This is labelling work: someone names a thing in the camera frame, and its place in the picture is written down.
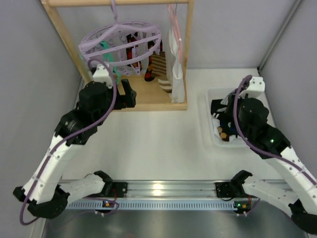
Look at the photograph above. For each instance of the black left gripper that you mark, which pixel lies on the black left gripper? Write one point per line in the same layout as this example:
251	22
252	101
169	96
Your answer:
127	96

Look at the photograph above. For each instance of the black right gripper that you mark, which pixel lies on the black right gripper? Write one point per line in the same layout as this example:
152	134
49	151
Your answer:
222	112

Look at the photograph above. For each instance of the brown striped sock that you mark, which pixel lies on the brown striped sock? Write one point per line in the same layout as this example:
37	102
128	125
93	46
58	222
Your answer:
159	71

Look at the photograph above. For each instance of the purple round clip hanger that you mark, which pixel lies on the purple round clip hanger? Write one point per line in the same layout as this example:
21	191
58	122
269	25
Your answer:
115	35

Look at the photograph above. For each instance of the black red argyle sock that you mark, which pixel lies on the black red argyle sock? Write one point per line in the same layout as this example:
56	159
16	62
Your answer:
148	77
129	53

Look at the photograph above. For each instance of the black sock with blue accents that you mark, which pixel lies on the black sock with blue accents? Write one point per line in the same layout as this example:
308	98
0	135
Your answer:
223	107

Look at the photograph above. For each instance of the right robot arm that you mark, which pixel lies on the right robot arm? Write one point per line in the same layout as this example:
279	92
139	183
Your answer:
300	204

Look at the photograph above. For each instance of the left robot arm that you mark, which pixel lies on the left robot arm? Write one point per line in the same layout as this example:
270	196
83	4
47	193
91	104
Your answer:
43	196

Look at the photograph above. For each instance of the white cloth on hanger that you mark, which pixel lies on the white cloth on hanger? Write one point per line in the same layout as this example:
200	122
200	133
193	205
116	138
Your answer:
174	69

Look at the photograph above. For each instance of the pink clothes hanger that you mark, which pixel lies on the pink clothes hanger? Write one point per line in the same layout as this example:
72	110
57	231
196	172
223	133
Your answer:
176	29

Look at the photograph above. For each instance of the black sock with grey pads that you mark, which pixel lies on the black sock with grey pads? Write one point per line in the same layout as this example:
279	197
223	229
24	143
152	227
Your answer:
229	129

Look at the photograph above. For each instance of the brown argyle sock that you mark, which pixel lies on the brown argyle sock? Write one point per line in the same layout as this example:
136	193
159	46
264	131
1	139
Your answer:
223	135

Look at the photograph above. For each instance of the white sock in basket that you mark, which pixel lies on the white sock in basket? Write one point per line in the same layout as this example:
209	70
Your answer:
215	123

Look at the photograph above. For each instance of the white plastic laundry basket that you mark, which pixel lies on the white plastic laundry basket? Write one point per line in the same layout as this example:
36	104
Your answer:
237	120

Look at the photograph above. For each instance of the mint green patterned sock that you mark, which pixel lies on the mint green patterned sock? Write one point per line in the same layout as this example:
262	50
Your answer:
108	56

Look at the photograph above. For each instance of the aluminium corner profile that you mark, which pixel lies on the aluminium corner profile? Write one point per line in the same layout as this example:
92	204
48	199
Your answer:
281	31

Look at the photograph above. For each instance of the wooden drying rack frame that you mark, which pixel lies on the wooden drying rack frame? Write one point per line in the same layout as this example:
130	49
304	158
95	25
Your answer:
150	96

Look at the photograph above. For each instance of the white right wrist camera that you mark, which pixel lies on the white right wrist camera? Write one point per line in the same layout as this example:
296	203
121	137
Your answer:
255	87

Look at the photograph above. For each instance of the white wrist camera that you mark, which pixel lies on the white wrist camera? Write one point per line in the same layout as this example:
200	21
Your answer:
255	87
103	78

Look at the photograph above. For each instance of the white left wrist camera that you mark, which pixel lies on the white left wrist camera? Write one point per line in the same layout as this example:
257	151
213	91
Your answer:
103	78

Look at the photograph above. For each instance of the aluminium mounting rail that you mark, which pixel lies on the aluminium mounting rail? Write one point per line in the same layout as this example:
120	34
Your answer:
235	188

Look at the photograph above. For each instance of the white slotted cable duct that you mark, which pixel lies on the white slotted cable duct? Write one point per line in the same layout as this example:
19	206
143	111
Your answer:
174	205

